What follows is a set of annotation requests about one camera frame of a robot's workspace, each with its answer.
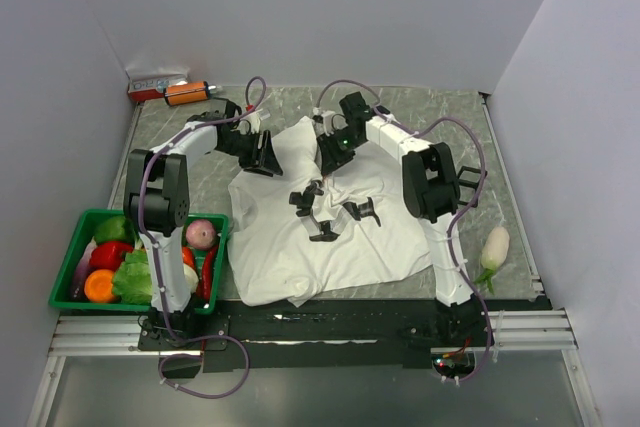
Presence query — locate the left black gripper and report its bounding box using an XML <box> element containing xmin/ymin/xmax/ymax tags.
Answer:
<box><xmin>219</xmin><ymin>129</ymin><xmax>284</xmax><ymax>177</ymax></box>

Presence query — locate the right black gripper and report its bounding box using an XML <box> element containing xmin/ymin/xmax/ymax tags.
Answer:
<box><xmin>315</xmin><ymin>129</ymin><xmax>364</xmax><ymax>178</ymax></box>

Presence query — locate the white printed t-shirt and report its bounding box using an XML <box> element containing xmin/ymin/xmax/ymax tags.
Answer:
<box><xmin>228</xmin><ymin>117</ymin><xmax>431</xmax><ymax>306</ymax></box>

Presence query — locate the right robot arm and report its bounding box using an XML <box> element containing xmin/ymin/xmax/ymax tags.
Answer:
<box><xmin>312</xmin><ymin>92</ymin><xmax>481</xmax><ymax>346</ymax></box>

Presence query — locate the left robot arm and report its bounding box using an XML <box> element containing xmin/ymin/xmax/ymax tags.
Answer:
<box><xmin>123</xmin><ymin>98</ymin><xmax>283</xmax><ymax>349</ymax></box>

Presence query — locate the purple onion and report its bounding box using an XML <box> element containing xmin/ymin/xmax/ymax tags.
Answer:
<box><xmin>185</xmin><ymin>219</ymin><xmax>217</xmax><ymax>250</ymax></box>

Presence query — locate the orange cylinder tube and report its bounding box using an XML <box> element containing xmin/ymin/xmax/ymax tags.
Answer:
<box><xmin>163</xmin><ymin>81</ymin><xmax>219</xmax><ymax>107</ymax></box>

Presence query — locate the red chili pepper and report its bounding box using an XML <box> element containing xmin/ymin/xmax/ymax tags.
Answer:
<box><xmin>197</xmin><ymin>246</ymin><xmax>218</xmax><ymax>301</ymax></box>

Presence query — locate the red white box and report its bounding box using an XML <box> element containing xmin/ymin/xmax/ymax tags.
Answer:
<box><xmin>127</xmin><ymin>67</ymin><xmax>189</xmax><ymax>103</ymax></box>

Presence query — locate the green bell pepper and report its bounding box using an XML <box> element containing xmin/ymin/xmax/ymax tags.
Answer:
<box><xmin>93</xmin><ymin>215</ymin><xmax>136</xmax><ymax>245</ymax></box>

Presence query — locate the green lettuce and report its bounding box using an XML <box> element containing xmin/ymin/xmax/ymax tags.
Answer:
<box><xmin>112</xmin><ymin>250</ymin><xmax>153</xmax><ymax>305</ymax></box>

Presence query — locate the white eggplant toy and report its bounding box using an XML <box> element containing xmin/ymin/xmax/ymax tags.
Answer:
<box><xmin>474</xmin><ymin>226</ymin><xmax>510</xmax><ymax>294</ymax></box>

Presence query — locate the orange carrot slice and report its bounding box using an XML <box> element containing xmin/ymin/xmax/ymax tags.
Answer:
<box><xmin>84</xmin><ymin>269</ymin><xmax>119</xmax><ymax>304</ymax></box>

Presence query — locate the purple eggplant slice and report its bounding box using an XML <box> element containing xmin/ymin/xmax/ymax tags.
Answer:
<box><xmin>68</xmin><ymin>239</ymin><xmax>97</xmax><ymax>301</ymax></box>

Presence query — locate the green plastic basket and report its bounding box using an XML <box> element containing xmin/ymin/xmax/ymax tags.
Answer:
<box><xmin>49</xmin><ymin>209</ymin><xmax>229</xmax><ymax>315</ymax></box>

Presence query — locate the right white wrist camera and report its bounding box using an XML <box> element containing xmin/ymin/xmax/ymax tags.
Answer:
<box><xmin>312</xmin><ymin>107</ymin><xmax>347</xmax><ymax>137</ymax></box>

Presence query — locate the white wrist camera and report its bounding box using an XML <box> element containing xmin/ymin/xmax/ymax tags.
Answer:
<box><xmin>238</xmin><ymin>105</ymin><xmax>270</xmax><ymax>135</ymax></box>
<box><xmin>312</xmin><ymin>107</ymin><xmax>347</xmax><ymax>137</ymax></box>

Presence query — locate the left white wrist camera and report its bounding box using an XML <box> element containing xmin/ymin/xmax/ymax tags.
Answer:
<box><xmin>238</xmin><ymin>105</ymin><xmax>270</xmax><ymax>135</ymax></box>

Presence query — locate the black wire frame stand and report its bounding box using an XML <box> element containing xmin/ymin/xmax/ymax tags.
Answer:
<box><xmin>457</xmin><ymin>165</ymin><xmax>486</xmax><ymax>208</ymax></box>

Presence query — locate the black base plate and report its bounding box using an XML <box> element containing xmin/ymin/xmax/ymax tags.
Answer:
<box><xmin>138</xmin><ymin>298</ymin><xmax>551</xmax><ymax>372</ymax></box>

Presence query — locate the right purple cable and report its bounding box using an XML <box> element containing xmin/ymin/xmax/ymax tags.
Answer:
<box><xmin>312</xmin><ymin>78</ymin><xmax>496</xmax><ymax>384</ymax></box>

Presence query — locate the aluminium rail frame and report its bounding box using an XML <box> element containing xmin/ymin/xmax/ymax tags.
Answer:
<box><xmin>28</xmin><ymin>309</ymin><xmax>602</xmax><ymax>426</ymax></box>

